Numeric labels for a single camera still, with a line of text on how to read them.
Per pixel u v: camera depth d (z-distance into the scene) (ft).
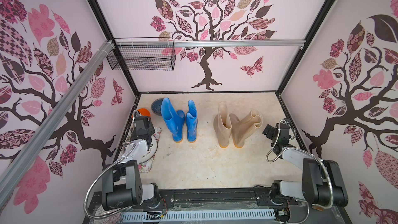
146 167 2.75
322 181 1.39
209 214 2.54
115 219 2.23
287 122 2.51
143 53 3.11
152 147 2.96
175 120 2.91
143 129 2.24
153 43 2.93
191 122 2.45
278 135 2.28
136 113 2.45
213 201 2.43
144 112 3.39
